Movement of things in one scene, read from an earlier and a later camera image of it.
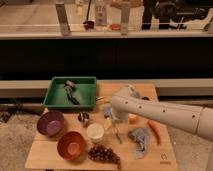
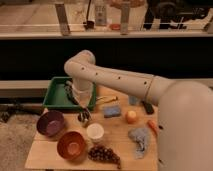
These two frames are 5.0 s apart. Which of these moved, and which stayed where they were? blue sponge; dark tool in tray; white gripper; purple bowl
Moved: white gripper
Stayed: blue sponge; dark tool in tray; purple bowl
